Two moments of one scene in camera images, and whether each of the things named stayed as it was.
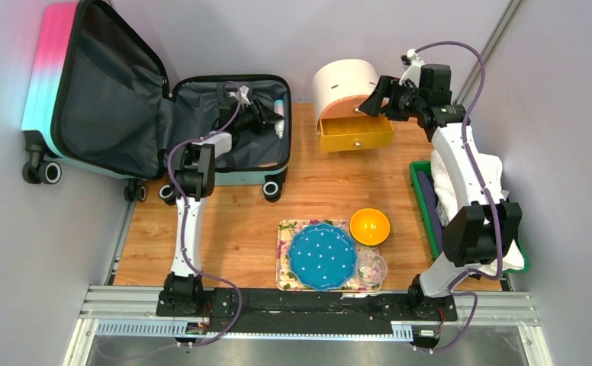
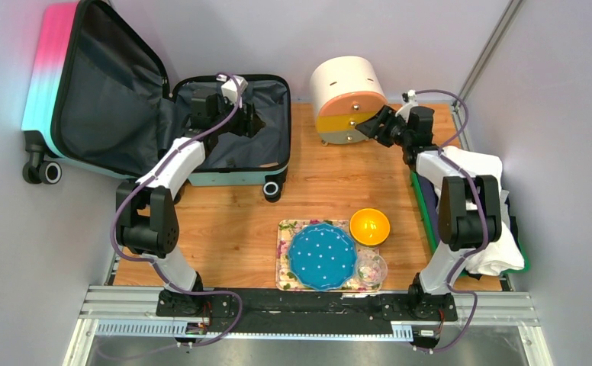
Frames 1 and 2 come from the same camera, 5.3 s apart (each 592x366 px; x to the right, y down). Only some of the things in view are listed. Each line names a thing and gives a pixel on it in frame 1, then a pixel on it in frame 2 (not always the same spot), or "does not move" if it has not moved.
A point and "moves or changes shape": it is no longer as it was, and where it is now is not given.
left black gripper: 266,117 to 249,124
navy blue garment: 428,187 does not move
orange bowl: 369,227 does not move
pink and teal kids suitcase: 97,99 does not move
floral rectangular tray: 285,281 does not move
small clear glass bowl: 371,271 does not move
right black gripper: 387,87 to 371,126
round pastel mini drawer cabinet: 339,87 moves or changes shape
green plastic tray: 417,166 does not move
